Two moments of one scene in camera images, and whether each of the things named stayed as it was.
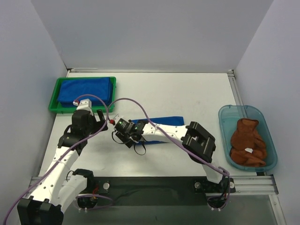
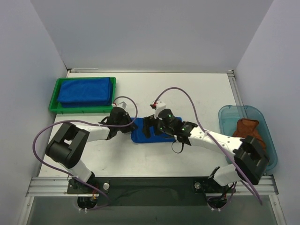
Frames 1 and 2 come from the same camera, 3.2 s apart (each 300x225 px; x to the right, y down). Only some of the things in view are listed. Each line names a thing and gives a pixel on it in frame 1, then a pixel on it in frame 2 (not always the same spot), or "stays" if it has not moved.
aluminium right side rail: (234, 87) stays
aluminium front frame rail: (243, 184) stays
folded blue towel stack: (70, 89) stays
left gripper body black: (97, 121) to (127, 124)
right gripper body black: (117, 132) to (152, 125)
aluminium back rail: (148, 71) stays
